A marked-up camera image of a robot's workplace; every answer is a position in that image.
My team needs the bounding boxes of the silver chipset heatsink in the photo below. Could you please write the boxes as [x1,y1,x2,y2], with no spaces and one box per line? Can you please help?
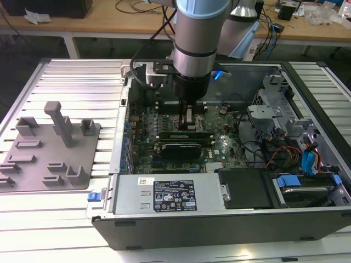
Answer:
[205,162,225,174]

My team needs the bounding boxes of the wooden desk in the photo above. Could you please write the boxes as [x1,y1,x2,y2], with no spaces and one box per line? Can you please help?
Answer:
[0,0,351,48]

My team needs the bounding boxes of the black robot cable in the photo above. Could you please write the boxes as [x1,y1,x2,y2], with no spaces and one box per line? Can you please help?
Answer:
[130,5,178,87]

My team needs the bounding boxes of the CPU socket with metal cover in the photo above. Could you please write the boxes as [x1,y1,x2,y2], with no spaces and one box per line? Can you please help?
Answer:
[169,113,207,133]

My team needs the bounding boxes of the clear plastic bags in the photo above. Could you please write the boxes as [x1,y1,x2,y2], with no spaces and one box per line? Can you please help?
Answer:
[303,0,351,27]

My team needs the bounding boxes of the blue flat wire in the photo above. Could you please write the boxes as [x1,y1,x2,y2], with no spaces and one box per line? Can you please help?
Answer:
[301,138,321,176]

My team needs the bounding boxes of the hard disk in blue carrier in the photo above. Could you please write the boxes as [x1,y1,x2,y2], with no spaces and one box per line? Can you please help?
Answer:
[273,175,342,208]

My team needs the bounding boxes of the silver power supply with label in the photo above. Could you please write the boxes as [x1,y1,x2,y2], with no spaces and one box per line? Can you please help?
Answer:
[111,173,229,216]

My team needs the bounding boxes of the white plastic latch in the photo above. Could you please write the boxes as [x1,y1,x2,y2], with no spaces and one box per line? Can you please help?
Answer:
[120,61,133,79]

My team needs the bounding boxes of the red yellow wire bundle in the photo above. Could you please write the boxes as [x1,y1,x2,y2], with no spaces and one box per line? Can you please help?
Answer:
[266,146,303,168]

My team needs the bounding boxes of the small black box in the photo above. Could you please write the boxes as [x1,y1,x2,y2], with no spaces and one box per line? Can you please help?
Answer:
[277,1,299,20]

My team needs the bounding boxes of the black open PC case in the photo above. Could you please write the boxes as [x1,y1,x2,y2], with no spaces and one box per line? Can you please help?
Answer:
[84,60,351,251]

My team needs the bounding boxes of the green RAM stick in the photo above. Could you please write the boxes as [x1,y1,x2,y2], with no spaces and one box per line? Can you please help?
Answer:
[160,138,214,146]

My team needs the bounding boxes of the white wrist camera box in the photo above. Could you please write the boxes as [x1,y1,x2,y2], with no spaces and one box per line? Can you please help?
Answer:
[143,61,177,86]

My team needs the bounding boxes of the black equipment box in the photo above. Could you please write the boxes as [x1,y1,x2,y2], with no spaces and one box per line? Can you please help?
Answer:
[5,0,93,19]

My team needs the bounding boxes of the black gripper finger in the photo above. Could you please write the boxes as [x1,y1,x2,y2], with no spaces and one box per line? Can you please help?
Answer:
[179,100,198,130]

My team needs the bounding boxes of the grey plastic parts rack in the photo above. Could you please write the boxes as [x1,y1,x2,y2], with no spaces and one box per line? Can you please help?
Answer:
[0,100,102,191]

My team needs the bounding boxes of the black plastic drive cover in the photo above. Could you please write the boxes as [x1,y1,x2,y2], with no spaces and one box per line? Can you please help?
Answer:
[215,168,276,211]

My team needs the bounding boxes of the black graphics card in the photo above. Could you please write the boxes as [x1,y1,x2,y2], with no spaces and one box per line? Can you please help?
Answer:
[160,142,204,160]

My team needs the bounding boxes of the green motherboard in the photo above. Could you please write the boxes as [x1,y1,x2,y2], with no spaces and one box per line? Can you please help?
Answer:
[127,82,249,175]

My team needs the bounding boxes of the crumpled white paper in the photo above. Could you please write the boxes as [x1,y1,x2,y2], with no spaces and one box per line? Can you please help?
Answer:
[23,7,52,26]

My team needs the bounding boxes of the grey metal drive cage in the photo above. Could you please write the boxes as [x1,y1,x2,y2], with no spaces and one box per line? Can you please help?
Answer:
[246,73,322,139]

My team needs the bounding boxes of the black RAM slot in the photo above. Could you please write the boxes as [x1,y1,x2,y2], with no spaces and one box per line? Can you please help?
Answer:
[155,100,208,108]
[156,106,208,115]

